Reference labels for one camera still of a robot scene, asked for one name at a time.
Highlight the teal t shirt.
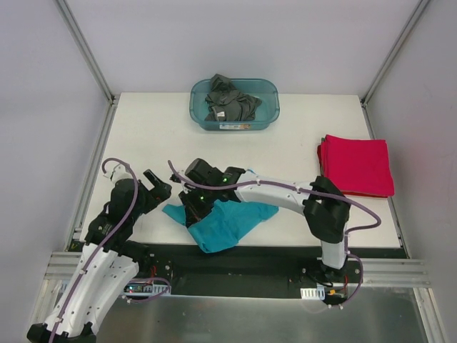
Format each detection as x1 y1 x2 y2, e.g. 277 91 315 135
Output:
162 200 279 254

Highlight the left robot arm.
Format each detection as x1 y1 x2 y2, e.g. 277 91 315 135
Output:
27 165 171 342

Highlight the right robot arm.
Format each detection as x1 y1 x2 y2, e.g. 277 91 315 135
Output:
171 158 351 282

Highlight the dark grey crumpled shirt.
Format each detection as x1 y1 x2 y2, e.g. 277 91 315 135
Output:
205 74 262 121

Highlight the teal plastic bin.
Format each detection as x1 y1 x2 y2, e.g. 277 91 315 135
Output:
189 78 280 131

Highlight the folded red t shirt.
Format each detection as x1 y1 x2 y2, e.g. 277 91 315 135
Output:
316 134 395 198

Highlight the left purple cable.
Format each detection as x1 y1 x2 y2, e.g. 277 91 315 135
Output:
46 157 172 343

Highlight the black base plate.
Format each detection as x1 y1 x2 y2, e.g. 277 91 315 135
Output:
139 244 361 299

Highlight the left aluminium frame post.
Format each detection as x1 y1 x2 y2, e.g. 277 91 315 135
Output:
54 0 116 104

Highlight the aluminium frame post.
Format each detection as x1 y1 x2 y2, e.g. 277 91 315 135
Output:
54 0 116 104
361 0 432 108

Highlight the left white cable duct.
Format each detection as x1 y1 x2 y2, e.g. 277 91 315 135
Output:
59 281 172 297

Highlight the white cable duct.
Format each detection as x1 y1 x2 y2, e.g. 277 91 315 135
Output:
300 287 326 301
59 281 172 297

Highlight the right white cable duct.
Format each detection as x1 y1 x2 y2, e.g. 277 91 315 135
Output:
300 287 326 301

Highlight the right aluminium frame post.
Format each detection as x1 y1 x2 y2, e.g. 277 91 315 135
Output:
361 0 432 108

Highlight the aluminium front rail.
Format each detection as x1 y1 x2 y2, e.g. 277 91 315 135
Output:
44 252 431 288

